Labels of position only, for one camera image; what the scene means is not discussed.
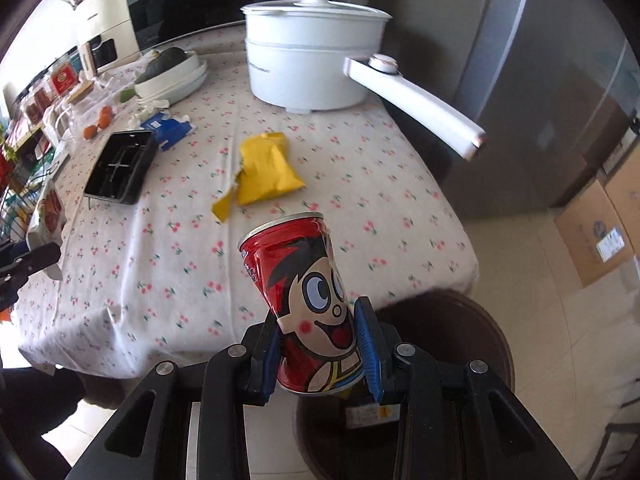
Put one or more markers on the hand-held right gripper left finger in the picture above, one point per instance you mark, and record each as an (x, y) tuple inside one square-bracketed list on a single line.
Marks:
[(271, 365)]

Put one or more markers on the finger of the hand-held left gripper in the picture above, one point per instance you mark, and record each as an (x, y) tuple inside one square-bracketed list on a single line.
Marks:
[(30, 260)]

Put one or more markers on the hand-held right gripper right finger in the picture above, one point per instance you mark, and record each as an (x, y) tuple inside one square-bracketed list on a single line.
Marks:
[(370, 355)]

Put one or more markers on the white paper wrapper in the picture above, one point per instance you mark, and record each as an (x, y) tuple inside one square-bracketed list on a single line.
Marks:
[(47, 215)]

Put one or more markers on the red cartoon drink can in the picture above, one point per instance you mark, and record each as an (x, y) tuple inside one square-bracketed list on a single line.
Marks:
[(300, 300)]

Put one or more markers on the brown trash bin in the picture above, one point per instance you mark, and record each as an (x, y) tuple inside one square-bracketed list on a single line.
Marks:
[(475, 340)]

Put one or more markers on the black plastic tray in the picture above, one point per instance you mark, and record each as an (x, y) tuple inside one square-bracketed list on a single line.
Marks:
[(120, 170)]

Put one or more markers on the blue white carton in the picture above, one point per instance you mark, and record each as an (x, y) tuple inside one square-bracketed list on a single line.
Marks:
[(167, 130)]

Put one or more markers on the yellow snack packet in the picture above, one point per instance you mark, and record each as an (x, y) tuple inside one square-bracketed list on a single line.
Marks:
[(265, 170)]

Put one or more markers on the white tissue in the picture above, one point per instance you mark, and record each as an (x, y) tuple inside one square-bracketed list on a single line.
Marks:
[(150, 106)]

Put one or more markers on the small white device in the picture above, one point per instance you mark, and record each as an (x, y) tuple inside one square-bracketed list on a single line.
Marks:
[(60, 162)]

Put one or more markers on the cherry print tablecloth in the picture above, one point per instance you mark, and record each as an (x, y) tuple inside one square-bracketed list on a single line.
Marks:
[(200, 270)]

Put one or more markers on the small orange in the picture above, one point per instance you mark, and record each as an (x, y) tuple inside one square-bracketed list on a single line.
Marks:
[(106, 111), (90, 132), (107, 121)]

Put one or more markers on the glass jar wooden lid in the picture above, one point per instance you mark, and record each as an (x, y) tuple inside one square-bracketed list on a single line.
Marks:
[(82, 110)]

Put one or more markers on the dark clothing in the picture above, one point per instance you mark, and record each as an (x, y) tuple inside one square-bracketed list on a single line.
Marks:
[(35, 420)]

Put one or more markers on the white plate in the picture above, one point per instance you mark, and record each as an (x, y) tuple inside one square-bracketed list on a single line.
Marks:
[(170, 97)]

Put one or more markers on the dark green squash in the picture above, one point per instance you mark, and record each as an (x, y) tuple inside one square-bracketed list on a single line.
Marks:
[(162, 62)]

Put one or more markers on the white ceramic bowl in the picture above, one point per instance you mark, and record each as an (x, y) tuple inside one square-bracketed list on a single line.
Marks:
[(182, 72)]

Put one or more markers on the cream air fryer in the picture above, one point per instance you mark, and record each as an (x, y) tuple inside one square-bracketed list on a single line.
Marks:
[(105, 25)]

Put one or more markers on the cardboard box with label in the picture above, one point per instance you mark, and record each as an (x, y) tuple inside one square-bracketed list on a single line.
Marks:
[(585, 230)]

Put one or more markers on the grey refrigerator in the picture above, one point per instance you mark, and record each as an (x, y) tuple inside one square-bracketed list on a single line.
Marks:
[(475, 85)]

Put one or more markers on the white electric cooking pot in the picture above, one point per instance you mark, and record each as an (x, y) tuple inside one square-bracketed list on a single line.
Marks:
[(310, 60)]

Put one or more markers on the black microwave oven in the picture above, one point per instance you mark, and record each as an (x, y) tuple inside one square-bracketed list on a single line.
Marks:
[(200, 0)]

